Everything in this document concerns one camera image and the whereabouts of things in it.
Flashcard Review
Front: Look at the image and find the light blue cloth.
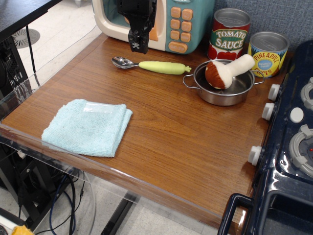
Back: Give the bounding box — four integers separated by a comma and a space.
42, 99, 133, 158

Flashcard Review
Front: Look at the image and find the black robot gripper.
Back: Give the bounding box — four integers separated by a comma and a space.
117, 0, 157, 54

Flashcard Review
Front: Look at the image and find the toy microwave teal and cream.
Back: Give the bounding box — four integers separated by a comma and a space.
92, 0, 215, 54

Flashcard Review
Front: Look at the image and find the black computer tower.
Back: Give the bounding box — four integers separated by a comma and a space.
0, 36, 28, 99

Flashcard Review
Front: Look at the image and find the small steel pot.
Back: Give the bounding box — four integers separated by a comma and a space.
183, 56, 265, 106

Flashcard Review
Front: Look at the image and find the dark blue toy stove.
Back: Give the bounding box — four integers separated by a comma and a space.
218, 41, 313, 235

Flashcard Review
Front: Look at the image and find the white stove knob rear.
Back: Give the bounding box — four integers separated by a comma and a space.
268, 84, 280, 101

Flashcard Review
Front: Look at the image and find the spoon with green handle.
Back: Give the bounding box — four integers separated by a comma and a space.
112, 56, 192, 75

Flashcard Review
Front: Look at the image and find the tomato sauce can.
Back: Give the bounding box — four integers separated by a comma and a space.
207, 8, 251, 61

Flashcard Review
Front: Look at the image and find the blue cable under table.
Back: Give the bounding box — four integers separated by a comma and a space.
48, 174, 76, 235

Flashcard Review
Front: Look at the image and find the black table leg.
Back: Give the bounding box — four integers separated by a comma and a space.
100, 199, 134, 235

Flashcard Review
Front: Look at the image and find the pineapple slices can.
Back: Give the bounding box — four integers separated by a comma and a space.
247, 31, 290, 78

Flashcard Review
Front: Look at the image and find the black desk at left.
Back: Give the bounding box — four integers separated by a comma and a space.
0, 0, 61, 42

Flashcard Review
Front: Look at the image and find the white stove knob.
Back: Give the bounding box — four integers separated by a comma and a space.
268, 84, 280, 101
248, 146, 262, 166
262, 103, 275, 121

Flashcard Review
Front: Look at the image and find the white stove knob front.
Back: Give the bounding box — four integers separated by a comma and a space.
248, 146, 262, 166

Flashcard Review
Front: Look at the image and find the white stove knob middle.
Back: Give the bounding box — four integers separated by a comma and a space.
262, 103, 275, 121

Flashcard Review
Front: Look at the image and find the plush mushroom toy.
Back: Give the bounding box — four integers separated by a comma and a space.
205, 54, 255, 90

